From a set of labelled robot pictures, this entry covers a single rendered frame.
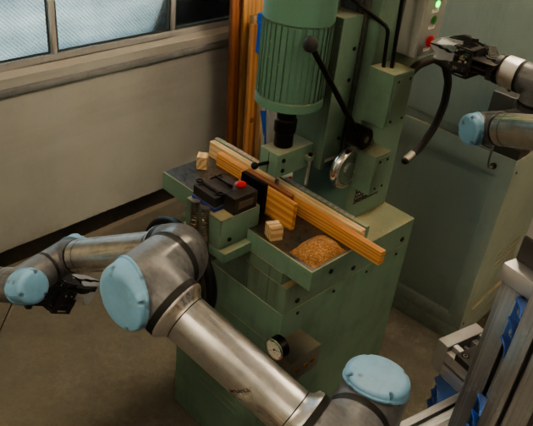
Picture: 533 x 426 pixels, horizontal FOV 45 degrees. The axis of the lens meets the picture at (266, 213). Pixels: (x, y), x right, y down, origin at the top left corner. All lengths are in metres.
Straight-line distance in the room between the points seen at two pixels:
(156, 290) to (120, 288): 0.06
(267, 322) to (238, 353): 0.72
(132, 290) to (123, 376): 1.49
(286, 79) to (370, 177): 0.38
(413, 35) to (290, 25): 0.36
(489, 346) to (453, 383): 0.51
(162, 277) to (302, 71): 0.70
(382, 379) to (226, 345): 0.27
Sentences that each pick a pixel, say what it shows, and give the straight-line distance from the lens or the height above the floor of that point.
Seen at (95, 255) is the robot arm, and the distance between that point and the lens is 1.36.
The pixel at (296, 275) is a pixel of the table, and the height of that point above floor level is 0.86.
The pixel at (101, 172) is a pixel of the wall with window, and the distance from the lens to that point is 3.10.
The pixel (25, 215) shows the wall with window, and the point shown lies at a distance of 2.97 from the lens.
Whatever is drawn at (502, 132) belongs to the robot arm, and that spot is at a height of 1.30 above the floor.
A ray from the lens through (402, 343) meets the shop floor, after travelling 2.80.
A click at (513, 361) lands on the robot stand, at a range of 1.10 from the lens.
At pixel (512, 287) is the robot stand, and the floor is 1.22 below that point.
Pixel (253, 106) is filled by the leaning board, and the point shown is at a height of 0.58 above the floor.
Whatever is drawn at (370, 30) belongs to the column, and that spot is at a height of 1.38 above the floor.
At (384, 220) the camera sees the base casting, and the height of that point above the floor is 0.80.
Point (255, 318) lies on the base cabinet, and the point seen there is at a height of 0.64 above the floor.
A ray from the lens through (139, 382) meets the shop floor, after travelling 2.50.
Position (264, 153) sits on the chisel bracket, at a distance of 1.72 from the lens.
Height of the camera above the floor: 1.84
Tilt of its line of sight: 32 degrees down
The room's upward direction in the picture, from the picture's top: 7 degrees clockwise
